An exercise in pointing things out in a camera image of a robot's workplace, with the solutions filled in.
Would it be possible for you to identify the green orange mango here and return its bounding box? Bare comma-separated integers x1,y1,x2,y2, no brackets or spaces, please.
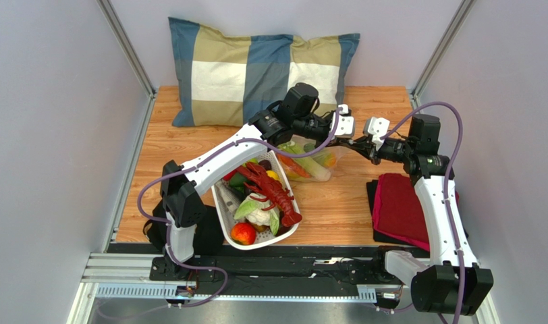
321,152,337,168

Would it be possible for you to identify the clear pink zip top bag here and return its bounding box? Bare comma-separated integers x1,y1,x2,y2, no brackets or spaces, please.
275,136,346,182

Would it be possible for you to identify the green celery stalk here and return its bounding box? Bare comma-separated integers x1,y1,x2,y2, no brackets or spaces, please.
278,141,331,182

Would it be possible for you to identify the orange carrot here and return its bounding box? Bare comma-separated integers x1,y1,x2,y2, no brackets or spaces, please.
277,154,311,178

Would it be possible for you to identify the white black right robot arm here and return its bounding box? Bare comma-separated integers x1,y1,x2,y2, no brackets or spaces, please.
350,114,494,316

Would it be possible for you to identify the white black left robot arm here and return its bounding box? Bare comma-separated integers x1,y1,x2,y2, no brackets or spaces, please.
160,83,355,265

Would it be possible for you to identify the dark purple fruit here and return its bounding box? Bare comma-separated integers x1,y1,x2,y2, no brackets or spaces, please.
258,159,272,171

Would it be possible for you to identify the yellow bell pepper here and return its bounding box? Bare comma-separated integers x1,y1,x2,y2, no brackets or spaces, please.
267,170,281,182

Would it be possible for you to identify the red toy lobster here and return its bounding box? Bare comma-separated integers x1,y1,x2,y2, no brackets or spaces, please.
236,161,302,227

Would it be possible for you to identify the red apple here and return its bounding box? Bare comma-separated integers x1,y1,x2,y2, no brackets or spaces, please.
223,169,238,182

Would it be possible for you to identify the checkered blue beige pillow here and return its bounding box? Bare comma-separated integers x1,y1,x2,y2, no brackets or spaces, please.
168,18,360,128

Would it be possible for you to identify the green cabbage leaf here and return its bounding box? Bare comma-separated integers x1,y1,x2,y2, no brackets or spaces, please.
234,196,269,223

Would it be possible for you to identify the white cauliflower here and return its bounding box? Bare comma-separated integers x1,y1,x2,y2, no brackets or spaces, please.
246,194,279,226

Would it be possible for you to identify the grey toy fish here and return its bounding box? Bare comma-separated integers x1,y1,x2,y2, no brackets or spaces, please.
215,180,245,216

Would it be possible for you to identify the small orange fruit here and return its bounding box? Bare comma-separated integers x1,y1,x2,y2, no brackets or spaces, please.
230,223,256,246

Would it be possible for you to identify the black cap with logo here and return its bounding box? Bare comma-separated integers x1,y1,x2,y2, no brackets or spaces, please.
142,205,224,262

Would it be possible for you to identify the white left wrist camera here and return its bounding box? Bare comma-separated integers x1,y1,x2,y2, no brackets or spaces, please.
331,104,355,138

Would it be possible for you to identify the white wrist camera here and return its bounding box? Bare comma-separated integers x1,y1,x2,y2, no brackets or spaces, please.
331,104,355,138
363,117,390,150

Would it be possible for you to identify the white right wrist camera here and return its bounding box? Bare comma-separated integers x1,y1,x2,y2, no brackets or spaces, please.
363,117,390,150

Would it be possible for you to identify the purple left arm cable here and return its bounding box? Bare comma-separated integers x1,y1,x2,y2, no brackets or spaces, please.
136,105,343,308

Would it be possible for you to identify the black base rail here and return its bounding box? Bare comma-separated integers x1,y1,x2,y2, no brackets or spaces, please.
82,243,411,313

